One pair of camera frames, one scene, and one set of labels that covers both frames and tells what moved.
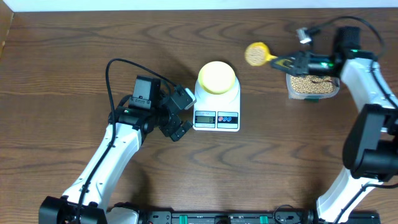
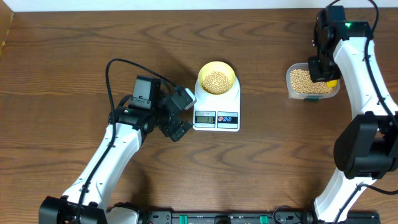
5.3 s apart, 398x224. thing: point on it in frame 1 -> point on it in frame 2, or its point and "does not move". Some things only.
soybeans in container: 312,84 does not move
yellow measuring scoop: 258,53 -> 332,83
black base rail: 263,216 does not move
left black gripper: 169,117 does not move
